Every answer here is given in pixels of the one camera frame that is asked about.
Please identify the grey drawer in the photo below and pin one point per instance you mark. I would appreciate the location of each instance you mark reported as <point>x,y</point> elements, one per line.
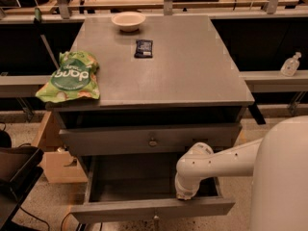
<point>147,139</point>
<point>141,187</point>

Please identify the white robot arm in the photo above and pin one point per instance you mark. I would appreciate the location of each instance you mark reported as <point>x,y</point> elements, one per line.
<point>278,163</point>

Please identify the grey drawer cabinet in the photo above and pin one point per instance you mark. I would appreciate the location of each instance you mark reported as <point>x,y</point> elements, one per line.
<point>190,80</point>

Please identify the grey top drawer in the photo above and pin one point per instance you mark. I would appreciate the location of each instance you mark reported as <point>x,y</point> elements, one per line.
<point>147,139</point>

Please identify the dark blue snack packet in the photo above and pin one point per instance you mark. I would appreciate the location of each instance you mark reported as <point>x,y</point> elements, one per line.
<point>143,48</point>

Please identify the green snack bag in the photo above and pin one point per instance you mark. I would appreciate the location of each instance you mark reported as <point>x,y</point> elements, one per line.
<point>74,79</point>

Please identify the white bowl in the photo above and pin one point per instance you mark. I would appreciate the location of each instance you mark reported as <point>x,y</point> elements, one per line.
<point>128,21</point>

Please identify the wooden box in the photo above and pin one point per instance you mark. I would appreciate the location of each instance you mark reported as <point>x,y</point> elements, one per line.
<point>57,163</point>

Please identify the wooden workbench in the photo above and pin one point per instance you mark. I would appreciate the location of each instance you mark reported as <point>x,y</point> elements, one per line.
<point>144,2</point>

